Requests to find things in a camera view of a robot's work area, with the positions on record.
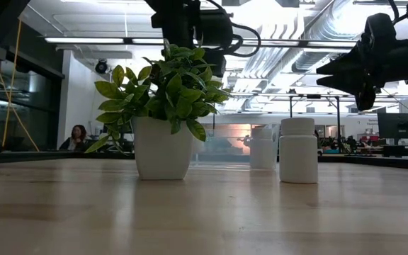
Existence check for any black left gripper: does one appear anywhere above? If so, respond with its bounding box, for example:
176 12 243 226
142 0 227 78

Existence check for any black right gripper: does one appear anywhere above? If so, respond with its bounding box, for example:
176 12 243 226
316 38 408 112

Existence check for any white pill bottle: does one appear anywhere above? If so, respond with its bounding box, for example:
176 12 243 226
249 126 278 171
278 117 319 185

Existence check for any clear plastic basket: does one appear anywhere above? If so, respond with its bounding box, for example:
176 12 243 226
189 122 281 171

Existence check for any black computer monitor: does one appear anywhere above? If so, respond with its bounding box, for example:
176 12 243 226
377 112 408 145

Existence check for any green plant in white pot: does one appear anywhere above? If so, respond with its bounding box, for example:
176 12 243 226
84 38 233 181

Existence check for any long ceiling light strip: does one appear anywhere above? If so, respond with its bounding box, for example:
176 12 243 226
43 36 359 49

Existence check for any person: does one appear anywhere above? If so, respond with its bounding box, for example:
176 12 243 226
58 124 94 152

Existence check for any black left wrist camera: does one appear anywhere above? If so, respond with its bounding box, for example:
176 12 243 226
196 9 234 47

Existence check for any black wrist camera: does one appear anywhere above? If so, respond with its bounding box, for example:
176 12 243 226
364 12 399 47
196 9 234 47

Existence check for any black gantry frame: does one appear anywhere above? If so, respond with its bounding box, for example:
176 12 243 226
288 93 342 146

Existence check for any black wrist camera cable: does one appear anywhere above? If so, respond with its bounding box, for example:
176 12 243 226
225 21 262 59

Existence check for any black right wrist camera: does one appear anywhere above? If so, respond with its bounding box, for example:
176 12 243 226
364 12 399 47

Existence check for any silver ventilation duct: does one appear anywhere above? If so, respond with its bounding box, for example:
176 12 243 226
290 0 368 74

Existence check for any yellow hanging cord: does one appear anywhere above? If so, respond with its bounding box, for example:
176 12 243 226
1 19 23 149
0 53 41 153

